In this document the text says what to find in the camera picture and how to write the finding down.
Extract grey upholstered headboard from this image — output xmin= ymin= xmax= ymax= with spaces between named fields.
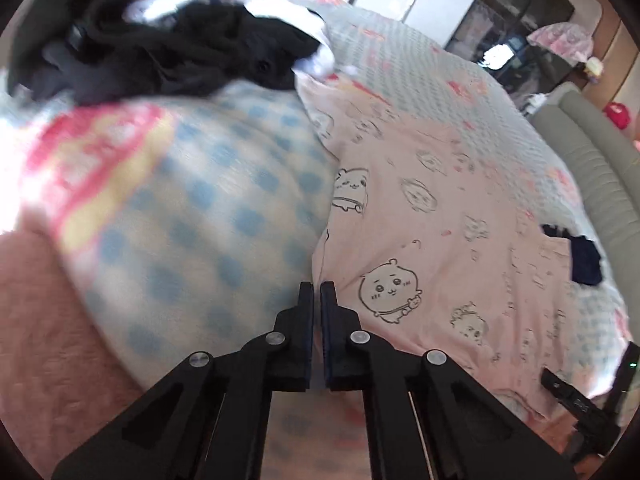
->
xmin=530 ymin=82 xmax=640 ymax=346

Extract navy blue shorts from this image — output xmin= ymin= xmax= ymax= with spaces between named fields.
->
xmin=540 ymin=222 xmax=603 ymax=286

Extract pink cartoon print pajama pants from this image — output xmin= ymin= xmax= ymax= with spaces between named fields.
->
xmin=295 ymin=72 xmax=608 ymax=421

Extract dark grey garment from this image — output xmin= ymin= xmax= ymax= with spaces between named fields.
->
xmin=7 ymin=0 xmax=101 ymax=103

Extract dark glass display cabinet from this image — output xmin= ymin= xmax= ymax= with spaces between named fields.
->
xmin=445 ymin=0 xmax=576 ymax=106

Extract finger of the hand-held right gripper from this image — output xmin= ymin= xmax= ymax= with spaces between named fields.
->
xmin=541 ymin=369 xmax=608 ymax=423

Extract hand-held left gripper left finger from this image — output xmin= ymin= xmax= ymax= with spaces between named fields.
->
xmin=51 ymin=281 xmax=316 ymax=480

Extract black garment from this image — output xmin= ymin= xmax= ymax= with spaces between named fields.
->
xmin=65 ymin=0 xmax=321 ymax=106

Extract pink printed cloth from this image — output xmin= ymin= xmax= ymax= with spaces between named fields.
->
xmin=527 ymin=22 xmax=596 ymax=66

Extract blue checkered printed blanket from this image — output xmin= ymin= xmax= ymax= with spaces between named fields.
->
xmin=0 ymin=0 xmax=636 ymax=480

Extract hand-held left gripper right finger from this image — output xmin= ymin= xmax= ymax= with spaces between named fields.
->
xmin=320 ymin=280 xmax=576 ymax=480

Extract red plush toy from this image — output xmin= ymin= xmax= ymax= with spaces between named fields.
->
xmin=602 ymin=102 xmax=632 ymax=131

